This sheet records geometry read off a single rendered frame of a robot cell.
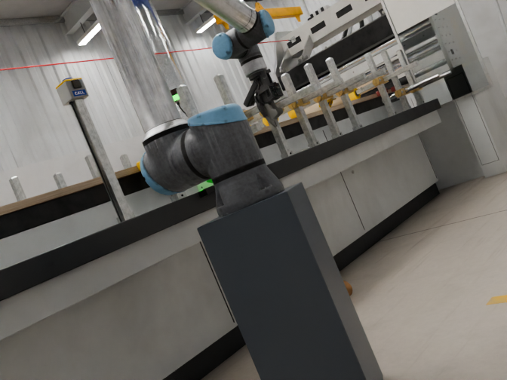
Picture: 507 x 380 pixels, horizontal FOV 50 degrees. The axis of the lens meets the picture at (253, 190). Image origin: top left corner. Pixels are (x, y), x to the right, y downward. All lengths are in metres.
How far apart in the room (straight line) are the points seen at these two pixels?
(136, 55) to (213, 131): 0.33
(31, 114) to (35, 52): 1.23
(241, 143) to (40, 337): 0.97
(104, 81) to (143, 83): 9.78
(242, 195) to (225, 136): 0.16
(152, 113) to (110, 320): 0.86
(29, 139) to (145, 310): 8.15
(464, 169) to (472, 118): 0.45
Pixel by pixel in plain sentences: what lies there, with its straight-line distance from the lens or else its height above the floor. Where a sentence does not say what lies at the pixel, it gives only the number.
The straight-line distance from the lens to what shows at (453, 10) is 4.38.
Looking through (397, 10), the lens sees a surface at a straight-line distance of 4.52.
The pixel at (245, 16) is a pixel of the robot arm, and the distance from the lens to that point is 1.88.
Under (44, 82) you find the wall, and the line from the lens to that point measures 10.73.
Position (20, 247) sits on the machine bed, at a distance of 1.98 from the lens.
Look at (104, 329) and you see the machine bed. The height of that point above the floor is 0.37.
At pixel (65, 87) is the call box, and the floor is 1.20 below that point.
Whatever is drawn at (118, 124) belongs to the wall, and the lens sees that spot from 11.04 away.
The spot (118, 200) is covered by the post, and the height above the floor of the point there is 0.78.
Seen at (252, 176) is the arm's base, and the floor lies 0.67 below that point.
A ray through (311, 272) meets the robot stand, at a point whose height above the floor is 0.40.
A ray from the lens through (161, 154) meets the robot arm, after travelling 1.51.
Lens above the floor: 0.65
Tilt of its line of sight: 1 degrees down
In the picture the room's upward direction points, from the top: 23 degrees counter-clockwise
